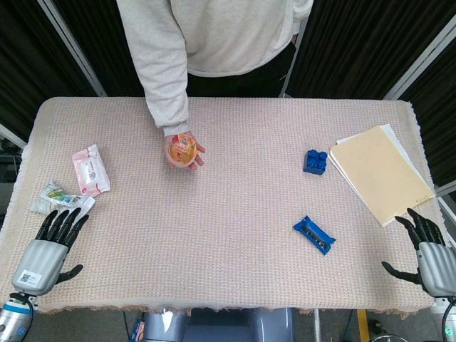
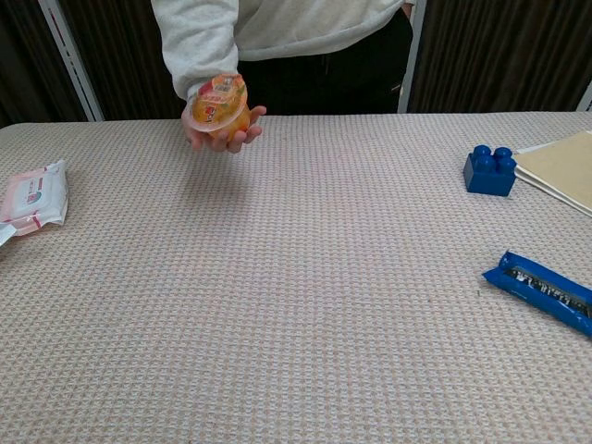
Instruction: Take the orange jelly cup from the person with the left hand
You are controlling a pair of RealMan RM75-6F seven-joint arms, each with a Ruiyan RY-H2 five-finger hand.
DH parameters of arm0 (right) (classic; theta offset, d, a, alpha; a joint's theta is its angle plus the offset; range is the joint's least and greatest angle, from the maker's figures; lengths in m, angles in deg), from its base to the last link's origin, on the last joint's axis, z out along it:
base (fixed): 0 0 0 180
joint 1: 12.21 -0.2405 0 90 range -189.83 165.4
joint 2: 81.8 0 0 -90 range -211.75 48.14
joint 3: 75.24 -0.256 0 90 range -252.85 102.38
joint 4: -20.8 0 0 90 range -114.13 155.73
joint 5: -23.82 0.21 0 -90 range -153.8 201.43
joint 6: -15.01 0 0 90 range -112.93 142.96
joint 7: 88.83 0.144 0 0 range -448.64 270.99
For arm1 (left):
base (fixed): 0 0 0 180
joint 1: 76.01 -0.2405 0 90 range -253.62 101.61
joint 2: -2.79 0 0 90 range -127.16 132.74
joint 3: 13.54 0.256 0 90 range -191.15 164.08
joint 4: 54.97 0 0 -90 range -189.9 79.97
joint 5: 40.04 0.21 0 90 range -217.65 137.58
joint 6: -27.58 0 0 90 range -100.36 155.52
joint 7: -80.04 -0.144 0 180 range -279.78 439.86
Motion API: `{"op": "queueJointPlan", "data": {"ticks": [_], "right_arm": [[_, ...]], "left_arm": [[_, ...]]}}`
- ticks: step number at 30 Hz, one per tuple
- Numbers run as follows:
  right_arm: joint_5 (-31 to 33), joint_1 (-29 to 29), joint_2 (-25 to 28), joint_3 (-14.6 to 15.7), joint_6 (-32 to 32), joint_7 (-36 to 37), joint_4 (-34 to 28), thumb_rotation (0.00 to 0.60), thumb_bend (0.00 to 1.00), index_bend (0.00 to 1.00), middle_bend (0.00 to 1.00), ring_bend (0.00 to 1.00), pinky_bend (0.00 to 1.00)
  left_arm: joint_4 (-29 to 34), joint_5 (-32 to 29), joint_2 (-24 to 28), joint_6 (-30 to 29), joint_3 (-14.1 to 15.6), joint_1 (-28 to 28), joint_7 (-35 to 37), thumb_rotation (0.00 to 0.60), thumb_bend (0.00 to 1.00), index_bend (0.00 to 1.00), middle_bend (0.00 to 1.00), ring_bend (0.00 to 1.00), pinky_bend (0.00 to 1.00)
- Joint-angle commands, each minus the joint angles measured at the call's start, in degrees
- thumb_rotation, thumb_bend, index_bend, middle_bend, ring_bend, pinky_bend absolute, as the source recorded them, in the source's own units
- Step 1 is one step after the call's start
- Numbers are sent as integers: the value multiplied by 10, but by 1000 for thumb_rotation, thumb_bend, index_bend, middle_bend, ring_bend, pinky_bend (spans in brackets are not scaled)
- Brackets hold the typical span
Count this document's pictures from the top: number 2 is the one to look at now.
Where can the orange jelly cup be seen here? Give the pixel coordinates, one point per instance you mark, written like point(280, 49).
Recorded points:
point(222, 108)

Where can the blue snack bar wrapper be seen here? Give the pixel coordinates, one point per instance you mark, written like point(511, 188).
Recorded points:
point(518, 273)

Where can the person's right hand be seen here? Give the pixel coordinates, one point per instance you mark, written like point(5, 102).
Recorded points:
point(236, 141)

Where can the blue toy building brick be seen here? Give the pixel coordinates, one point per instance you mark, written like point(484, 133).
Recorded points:
point(485, 180)

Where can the white slanted frame post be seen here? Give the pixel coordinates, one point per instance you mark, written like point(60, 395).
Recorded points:
point(409, 69)
point(586, 99)
point(71, 60)

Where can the person torso in grey sweater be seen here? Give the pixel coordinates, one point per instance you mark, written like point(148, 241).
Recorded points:
point(324, 28)

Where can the person's grey sleeved right arm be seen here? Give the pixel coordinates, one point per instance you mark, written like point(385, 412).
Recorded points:
point(199, 46)

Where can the dark pleated curtain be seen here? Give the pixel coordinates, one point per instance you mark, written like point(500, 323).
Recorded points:
point(28, 55)
point(125, 55)
point(499, 51)

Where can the pink white wet wipes pack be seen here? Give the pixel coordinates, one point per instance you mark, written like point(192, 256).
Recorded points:
point(34, 194)

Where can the beige notebook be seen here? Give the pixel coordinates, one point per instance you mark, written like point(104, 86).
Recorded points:
point(564, 166)

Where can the beige woven tablecloth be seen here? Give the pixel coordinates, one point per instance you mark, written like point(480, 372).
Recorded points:
point(296, 277)

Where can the silver green snack pouch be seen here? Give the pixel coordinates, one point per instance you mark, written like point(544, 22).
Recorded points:
point(3, 234)

